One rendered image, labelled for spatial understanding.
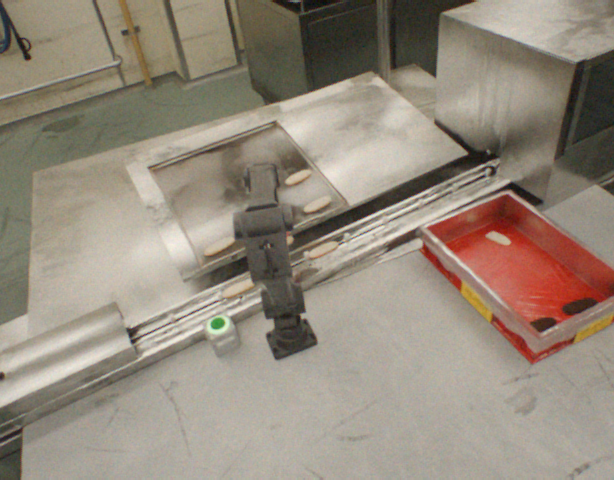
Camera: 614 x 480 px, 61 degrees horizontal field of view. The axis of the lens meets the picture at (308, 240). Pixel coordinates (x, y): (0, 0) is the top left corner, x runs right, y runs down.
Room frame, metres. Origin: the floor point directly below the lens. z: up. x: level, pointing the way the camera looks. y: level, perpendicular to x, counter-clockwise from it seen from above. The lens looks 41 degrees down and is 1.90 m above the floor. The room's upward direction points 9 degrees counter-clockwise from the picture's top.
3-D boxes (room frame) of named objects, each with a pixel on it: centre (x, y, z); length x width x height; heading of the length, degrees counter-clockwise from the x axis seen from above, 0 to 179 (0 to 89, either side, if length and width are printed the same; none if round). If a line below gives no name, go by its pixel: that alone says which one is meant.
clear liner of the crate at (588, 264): (0.95, -0.55, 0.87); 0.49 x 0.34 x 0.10; 19
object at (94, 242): (1.62, 0.07, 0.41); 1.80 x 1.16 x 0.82; 106
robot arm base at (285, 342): (0.86, 0.08, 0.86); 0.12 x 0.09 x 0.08; 106
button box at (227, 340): (0.88, 0.26, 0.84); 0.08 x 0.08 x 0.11; 23
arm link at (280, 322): (0.88, 0.09, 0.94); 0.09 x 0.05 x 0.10; 2
